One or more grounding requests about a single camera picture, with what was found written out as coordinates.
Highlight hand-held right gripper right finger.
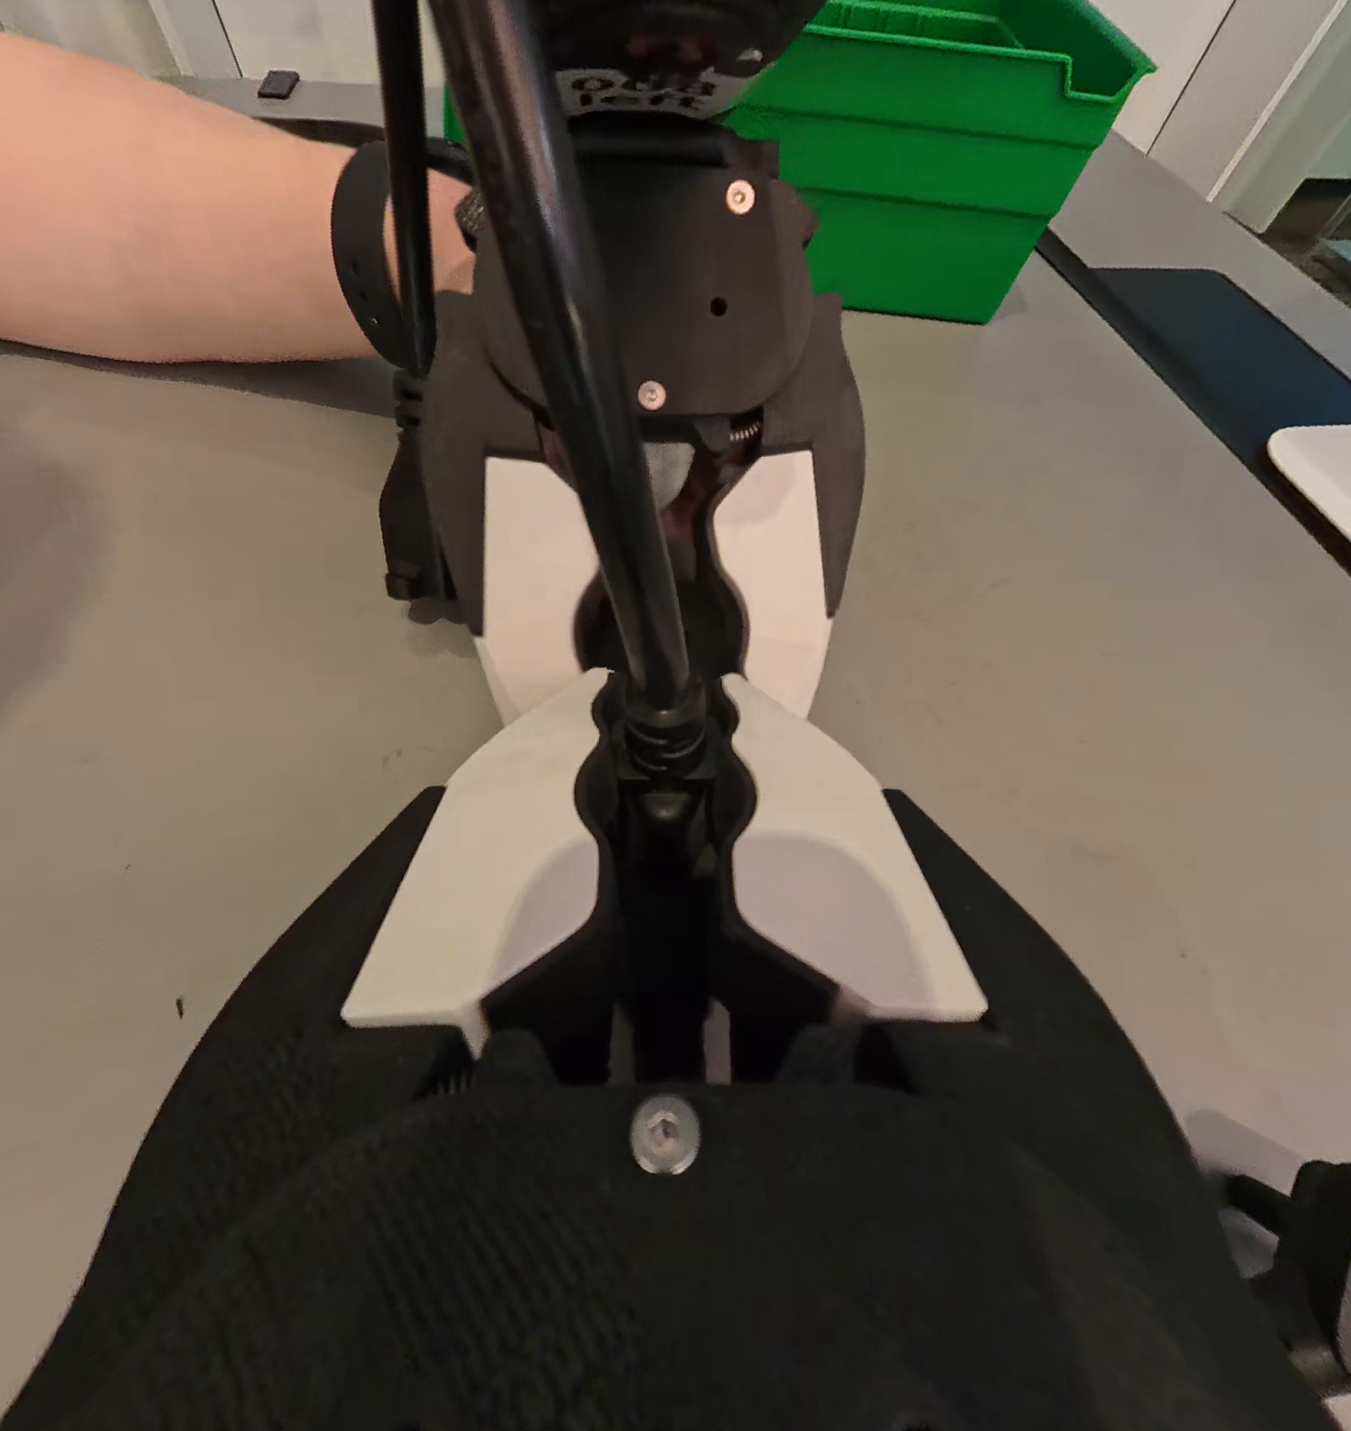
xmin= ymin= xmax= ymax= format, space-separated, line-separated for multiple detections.
xmin=701 ymin=671 xmax=989 ymax=1084

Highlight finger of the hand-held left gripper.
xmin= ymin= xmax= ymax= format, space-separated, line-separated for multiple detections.
xmin=477 ymin=453 xmax=614 ymax=724
xmin=706 ymin=450 xmax=832 ymax=719

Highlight white stand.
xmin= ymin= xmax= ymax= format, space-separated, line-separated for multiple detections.
xmin=1266 ymin=425 xmax=1351 ymax=582

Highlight dark blue pad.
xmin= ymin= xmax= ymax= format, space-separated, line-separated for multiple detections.
xmin=1087 ymin=268 xmax=1351 ymax=448

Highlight black wristband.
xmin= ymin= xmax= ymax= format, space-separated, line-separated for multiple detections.
xmin=331 ymin=140 xmax=477 ymax=361

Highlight person's left forearm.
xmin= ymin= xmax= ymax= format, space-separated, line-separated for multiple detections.
xmin=0 ymin=28 xmax=474 ymax=364

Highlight braided power strip cable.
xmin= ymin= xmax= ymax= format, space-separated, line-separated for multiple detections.
xmin=1228 ymin=1160 xmax=1351 ymax=1398

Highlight green plastic bin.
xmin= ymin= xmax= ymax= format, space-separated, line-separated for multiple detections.
xmin=442 ymin=0 xmax=1158 ymax=325

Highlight black power cord with plug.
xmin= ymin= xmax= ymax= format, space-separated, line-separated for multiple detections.
xmin=370 ymin=0 xmax=743 ymax=1080

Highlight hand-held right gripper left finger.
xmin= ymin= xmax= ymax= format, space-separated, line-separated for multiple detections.
xmin=342 ymin=668 xmax=631 ymax=1084

